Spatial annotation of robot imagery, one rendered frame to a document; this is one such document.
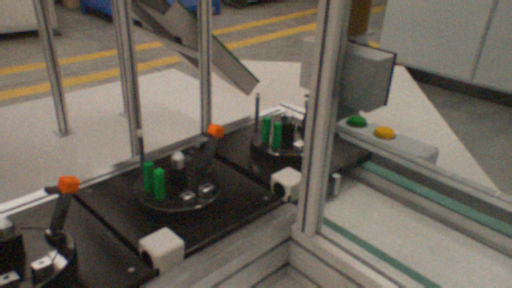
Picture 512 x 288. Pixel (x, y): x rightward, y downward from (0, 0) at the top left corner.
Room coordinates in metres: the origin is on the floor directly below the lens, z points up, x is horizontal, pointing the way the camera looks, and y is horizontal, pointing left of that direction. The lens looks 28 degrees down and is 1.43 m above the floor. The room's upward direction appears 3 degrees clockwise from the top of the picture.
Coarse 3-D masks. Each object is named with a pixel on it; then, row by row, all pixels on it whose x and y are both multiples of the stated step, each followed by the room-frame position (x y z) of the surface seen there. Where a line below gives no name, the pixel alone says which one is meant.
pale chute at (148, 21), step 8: (136, 0) 1.05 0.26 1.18; (136, 8) 1.05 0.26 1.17; (136, 16) 1.09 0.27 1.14; (144, 16) 1.06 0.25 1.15; (144, 24) 1.11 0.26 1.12; (152, 24) 1.07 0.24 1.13; (160, 24) 1.08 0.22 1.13; (160, 32) 1.08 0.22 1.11; (168, 32) 1.09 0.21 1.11; (184, 56) 1.11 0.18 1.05; (192, 64) 1.13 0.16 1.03
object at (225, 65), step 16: (144, 0) 1.04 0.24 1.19; (160, 0) 1.06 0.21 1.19; (176, 0) 0.95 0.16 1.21; (160, 16) 0.95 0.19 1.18; (176, 16) 0.94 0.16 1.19; (192, 16) 0.96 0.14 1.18; (176, 32) 0.98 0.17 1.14; (192, 32) 0.96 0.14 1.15; (224, 48) 1.00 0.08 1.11; (224, 64) 1.01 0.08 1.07; (240, 64) 1.03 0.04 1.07; (224, 80) 1.12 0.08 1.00; (240, 80) 1.03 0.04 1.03; (256, 80) 1.05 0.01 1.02
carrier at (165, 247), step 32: (160, 160) 0.77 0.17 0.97; (192, 160) 0.77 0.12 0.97; (96, 192) 0.66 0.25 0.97; (128, 192) 0.66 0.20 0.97; (160, 192) 0.61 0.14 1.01; (192, 192) 0.64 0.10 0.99; (224, 192) 0.67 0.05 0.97; (256, 192) 0.67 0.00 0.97; (128, 224) 0.58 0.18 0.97; (160, 224) 0.58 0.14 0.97; (192, 224) 0.58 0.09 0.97; (224, 224) 0.59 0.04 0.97; (160, 256) 0.49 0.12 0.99
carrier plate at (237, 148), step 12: (276, 120) 0.96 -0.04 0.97; (300, 120) 0.96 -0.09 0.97; (228, 132) 0.89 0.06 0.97; (240, 132) 0.89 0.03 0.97; (204, 144) 0.83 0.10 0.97; (228, 144) 0.84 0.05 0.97; (240, 144) 0.84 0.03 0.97; (216, 156) 0.80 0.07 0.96; (228, 156) 0.79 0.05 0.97; (240, 156) 0.79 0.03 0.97; (252, 156) 0.79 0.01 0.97; (240, 168) 0.76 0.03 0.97; (252, 168) 0.75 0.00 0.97; (264, 168) 0.75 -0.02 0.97; (276, 168) 0.76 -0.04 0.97; (300, 168) 0.76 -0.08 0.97; (252, 180) 0.73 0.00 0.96; (264, 180) 0.71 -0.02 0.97
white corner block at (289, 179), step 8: (288, 168) 0.72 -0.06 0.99; (272, 176) 0.70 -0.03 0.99; (280, 176) 0.70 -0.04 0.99; (288, 176) 0.70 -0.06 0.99; (296, 176) 0.70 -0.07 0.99; (272, 184) 0.70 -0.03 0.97; (280, 184) 0.68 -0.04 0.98; (288, 184) 0.67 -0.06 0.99; (296, 184) 0.68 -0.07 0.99; (272, 192) 0.70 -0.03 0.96; (280, 192) 0.68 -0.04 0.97; (288, 192) 0.67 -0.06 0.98; (296, 192) 0.68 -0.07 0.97
